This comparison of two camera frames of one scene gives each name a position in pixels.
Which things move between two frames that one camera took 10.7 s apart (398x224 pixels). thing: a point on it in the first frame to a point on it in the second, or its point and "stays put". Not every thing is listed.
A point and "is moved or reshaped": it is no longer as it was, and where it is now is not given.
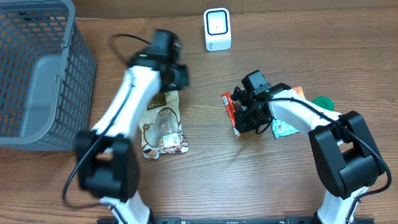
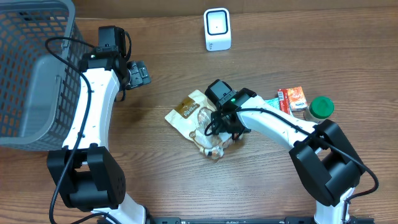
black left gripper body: (179, 78) to (138, 74)
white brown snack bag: (160, 127) to (190, 118)
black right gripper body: (241, 111) to (228, 126)
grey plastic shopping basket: (48, 76) stays put
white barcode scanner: (217, 29) stays put
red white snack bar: (230, 109) is moved or reshaped
